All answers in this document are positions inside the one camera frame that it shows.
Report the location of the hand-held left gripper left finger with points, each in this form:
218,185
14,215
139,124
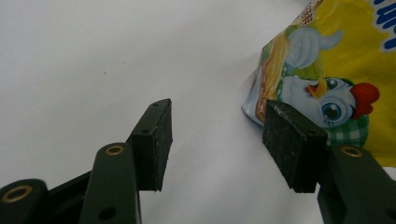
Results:
149,149

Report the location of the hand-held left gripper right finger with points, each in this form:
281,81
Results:
292,146

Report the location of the yellow seasoning pouch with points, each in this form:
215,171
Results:
358,53

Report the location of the white table sheet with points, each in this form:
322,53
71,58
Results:
93,46

